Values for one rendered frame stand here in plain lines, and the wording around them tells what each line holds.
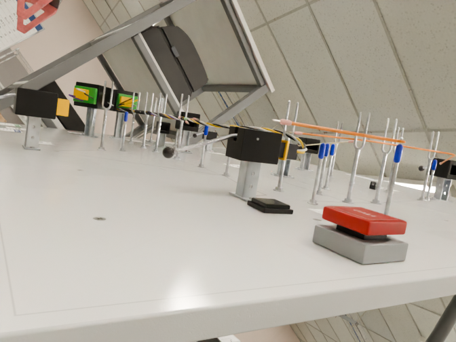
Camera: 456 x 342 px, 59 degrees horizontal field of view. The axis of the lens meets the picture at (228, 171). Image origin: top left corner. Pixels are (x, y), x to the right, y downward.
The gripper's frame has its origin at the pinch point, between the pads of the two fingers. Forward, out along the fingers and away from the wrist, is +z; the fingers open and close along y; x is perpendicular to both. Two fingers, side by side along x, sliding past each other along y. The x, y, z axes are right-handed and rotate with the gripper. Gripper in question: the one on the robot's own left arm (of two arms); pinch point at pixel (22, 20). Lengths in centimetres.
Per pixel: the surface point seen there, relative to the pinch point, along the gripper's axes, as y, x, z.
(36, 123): -3.2, -9.3, 15.0
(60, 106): -4.2, -11.2, 10.6
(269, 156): -36, -34, 8
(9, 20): 723, 91, -160
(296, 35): 220, -165, -166
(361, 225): -56, -32, 14
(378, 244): -56, -34, 15
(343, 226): -54, -32, 14
